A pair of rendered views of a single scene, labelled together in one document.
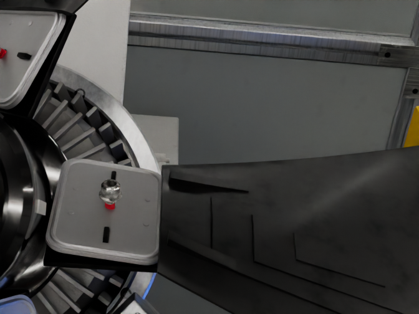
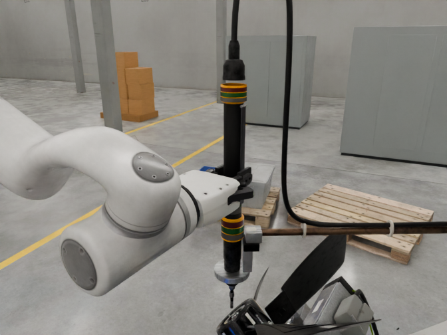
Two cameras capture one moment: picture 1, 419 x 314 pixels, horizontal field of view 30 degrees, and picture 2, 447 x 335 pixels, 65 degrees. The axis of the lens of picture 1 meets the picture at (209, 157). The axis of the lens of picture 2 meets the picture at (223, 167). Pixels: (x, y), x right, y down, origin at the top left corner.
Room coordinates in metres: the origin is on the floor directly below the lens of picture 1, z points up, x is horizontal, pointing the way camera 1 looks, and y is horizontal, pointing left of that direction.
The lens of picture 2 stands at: (0.73, -0.41, 1.86)
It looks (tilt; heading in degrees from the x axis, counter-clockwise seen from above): 20 degrees down; 129
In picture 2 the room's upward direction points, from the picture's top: straight up
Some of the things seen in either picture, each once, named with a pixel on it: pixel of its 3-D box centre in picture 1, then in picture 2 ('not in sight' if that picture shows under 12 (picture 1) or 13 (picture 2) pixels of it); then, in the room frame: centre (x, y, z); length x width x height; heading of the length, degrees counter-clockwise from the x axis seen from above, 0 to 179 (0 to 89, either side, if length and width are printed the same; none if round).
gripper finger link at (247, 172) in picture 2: not in sight; (246, 181); (0.41, 0.04, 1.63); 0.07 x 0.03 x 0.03; 96
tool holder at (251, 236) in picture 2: not in sight; (237, 251); (0.38, 0.06, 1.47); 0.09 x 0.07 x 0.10; 40
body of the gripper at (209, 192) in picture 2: not in sight; (196, 197); (0.38, -0.05, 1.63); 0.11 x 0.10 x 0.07; 96
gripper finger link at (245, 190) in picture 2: not in sight; (228, 193); (0.41, -0.01, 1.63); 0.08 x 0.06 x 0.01; 36
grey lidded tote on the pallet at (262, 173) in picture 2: not in sight; (252, 184); (-1.36, 2.69, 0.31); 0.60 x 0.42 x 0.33; 112
